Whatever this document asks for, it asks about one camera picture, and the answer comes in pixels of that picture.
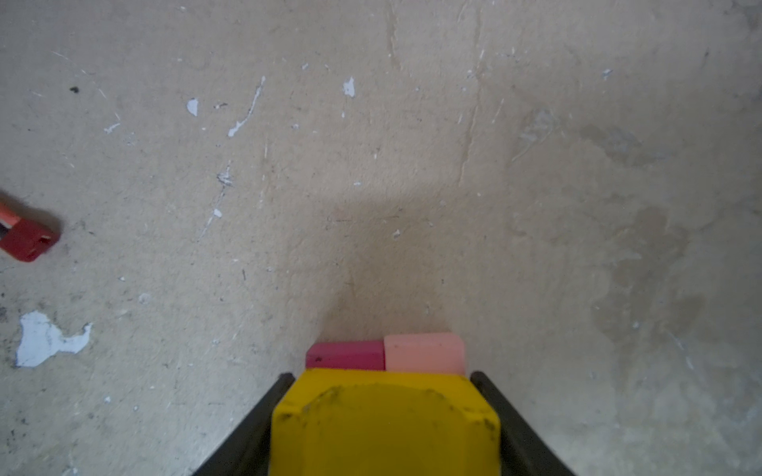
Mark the yellow arch block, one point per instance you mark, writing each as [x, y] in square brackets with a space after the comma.
[348, 422]

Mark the magenta block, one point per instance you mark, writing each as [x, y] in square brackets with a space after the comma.
[368, 355]

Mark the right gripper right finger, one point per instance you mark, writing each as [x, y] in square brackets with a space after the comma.
[522, 451]

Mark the yellow tape measure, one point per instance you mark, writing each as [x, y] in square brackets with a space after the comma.
[23, 239]

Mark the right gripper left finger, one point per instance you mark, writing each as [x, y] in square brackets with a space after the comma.
[246, 451]

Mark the pink block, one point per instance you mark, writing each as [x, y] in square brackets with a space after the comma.
[425, 353]

